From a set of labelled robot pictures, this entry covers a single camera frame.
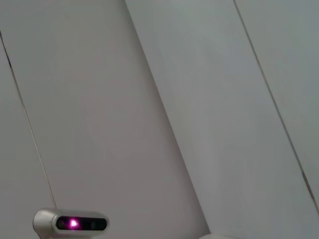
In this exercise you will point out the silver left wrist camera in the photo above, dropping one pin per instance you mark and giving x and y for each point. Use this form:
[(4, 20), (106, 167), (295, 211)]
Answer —
[(45, 221)]

